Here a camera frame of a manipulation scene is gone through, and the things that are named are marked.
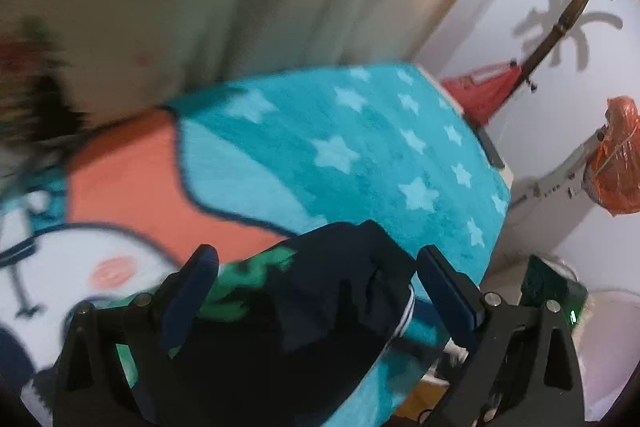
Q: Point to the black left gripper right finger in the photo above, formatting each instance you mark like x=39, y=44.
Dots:
x=521, y=369

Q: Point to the navy striped dinosaur pants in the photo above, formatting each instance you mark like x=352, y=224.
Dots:
x=283, y=338

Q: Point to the red bag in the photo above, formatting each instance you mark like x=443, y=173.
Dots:
x=482, y=92

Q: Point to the cartoon fleece blanket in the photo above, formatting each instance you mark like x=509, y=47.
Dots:
x=240, y=166

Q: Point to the cream floral cushion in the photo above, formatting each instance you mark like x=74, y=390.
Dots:
x=38, y=119

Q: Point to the orange plastic bag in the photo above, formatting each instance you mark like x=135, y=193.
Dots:
x=611, y=177

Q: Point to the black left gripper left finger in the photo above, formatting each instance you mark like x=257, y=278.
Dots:
x=91, y=387

